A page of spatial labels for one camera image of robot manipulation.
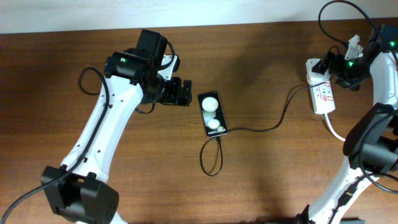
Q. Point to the white USB charger plug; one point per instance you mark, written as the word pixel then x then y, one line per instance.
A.
pixel 314 78

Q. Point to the white power strip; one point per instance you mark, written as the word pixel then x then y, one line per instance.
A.
pixel 322 96

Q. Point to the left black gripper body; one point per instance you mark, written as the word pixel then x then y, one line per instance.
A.
pixel 170 92

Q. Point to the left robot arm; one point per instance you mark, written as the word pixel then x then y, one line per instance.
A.
pixel 77 190

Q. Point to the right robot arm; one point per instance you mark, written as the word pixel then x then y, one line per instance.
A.
pixel 367 153

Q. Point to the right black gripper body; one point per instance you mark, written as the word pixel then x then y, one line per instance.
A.
pixel 340 67

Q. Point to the black smartphone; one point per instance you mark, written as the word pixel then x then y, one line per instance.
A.
pixel 212 114

